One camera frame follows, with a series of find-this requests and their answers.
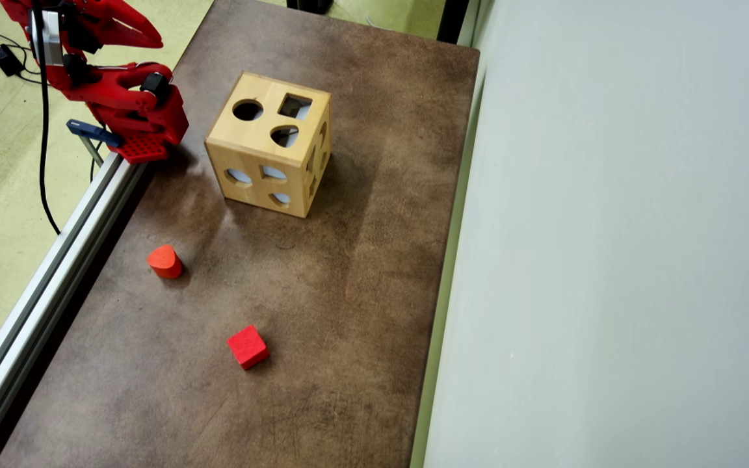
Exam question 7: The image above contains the wooden shape sorter box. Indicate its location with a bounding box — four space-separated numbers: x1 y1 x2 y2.
204 70 333 219

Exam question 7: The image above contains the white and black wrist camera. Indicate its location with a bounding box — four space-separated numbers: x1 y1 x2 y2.
29 8 63 66

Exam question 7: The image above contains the black power adapter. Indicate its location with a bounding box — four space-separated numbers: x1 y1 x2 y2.
0 44 25 77

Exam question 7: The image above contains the blue clamp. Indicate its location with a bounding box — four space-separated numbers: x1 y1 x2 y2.
66 119 123 166

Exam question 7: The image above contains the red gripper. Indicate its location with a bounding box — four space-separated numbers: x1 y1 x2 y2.
60 0 164 55

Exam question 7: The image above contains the dark vertical post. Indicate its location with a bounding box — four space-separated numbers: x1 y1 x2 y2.
436 0 473 45

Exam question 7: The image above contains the aluminium profile rail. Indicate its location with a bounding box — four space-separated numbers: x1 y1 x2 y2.
0 151 148 468

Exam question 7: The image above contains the black camera cable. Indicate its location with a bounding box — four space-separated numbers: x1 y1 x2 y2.
31 0 63 235

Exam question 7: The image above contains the red cube block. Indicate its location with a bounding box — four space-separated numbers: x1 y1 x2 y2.
226 324 270 371

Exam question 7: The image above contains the orange rounded wooden block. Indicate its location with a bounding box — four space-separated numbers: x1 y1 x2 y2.
147 244 184 280

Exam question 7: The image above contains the black object on floor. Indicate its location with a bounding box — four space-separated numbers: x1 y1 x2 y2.
286 0 335 15

